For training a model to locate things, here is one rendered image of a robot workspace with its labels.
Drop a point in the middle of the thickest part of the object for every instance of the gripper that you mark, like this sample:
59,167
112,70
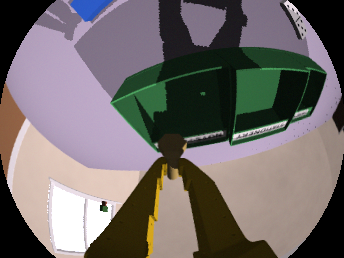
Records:
130,233

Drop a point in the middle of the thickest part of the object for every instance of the green bin rack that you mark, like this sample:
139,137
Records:
202,107

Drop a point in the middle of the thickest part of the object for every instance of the white domino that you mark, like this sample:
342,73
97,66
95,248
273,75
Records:
295,18

